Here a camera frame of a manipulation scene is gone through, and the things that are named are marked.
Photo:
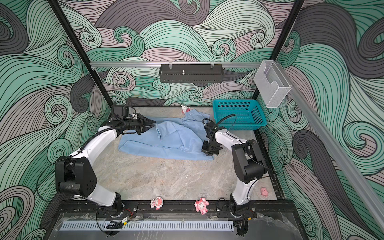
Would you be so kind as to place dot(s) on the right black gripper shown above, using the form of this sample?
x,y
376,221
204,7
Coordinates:
x,y
205,151

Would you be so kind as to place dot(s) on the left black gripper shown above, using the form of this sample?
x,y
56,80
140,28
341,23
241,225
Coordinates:
x,y
143,123

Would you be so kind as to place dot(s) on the light blue long sleeve shirt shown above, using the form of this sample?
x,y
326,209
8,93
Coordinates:
x,y
170,138

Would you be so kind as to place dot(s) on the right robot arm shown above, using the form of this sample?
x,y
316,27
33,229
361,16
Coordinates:
x,y
248,160

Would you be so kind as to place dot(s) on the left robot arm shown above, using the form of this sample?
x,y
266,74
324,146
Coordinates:
x,y
75,174

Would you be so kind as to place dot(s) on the teal plastic basket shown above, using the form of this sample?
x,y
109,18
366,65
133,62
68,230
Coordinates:
x,y
239,115

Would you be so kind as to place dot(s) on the pink pig plush toy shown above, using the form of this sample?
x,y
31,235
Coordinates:
x,y
201,206

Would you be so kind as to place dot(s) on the small pink floor toy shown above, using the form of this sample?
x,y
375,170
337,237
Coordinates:
x,y
264,192

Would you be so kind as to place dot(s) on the pink white plush toy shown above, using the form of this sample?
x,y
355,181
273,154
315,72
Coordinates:
x,y
157,203

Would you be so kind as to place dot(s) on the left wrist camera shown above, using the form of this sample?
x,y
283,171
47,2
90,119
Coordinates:
x,y
121,111

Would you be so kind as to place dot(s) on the aluminium back wall rail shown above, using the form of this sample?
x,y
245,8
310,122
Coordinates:
x,y
136,64

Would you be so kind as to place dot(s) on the aluminium wall rail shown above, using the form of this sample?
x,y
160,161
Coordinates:
x,y
365,191
136,64

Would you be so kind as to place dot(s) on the black perforated wall tray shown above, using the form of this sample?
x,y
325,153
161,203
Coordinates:
x,y
191,73

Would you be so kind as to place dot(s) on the clear acrylic wall box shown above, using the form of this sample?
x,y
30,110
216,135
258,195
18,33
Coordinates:
x,y
272,82

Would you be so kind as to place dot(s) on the black front mounting rail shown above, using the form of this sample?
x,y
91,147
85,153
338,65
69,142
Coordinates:
x,y
219,208

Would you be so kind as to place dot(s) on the white slotted cable duct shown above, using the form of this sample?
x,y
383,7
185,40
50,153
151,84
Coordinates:
x,y
150,226

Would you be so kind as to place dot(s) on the aluminium right wall rail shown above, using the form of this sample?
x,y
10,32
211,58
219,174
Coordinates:
x,y
365,191

